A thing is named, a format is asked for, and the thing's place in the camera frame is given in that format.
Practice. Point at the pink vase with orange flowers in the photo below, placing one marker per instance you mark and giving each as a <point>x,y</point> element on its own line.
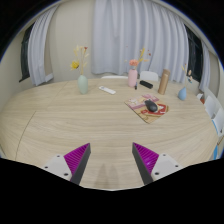
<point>132,78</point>

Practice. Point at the tan drink bottle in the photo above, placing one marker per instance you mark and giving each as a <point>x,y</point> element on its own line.
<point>163,83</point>

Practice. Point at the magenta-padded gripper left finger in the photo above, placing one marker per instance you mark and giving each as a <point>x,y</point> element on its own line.
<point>77,159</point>

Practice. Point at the black rectangular box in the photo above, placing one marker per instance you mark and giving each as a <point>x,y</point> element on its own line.
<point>146,84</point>

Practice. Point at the green vase with yellow flowers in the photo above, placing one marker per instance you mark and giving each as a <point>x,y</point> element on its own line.
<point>82,85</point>

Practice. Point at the dark marker pen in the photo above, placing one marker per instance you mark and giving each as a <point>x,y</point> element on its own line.
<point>136,86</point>

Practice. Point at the narrow white curtain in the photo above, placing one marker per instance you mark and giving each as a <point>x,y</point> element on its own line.
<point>40,50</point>

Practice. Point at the black computer mouse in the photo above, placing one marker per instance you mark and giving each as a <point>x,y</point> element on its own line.
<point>151,106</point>

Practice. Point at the white remote control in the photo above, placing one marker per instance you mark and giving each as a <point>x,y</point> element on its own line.
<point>107,90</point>

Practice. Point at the white curtain strip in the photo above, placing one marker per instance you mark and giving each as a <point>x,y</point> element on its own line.
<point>205,68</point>

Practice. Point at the dark window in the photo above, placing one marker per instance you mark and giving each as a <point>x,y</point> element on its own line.
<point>194,53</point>
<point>26,53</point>

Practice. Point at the wide white curtain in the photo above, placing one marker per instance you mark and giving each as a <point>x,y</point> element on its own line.
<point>133,30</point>

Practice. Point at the blue vase with dried flowers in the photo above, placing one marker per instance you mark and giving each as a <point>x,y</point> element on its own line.
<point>182,94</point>

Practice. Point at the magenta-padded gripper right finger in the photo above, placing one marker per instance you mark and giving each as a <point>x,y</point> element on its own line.
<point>146,159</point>

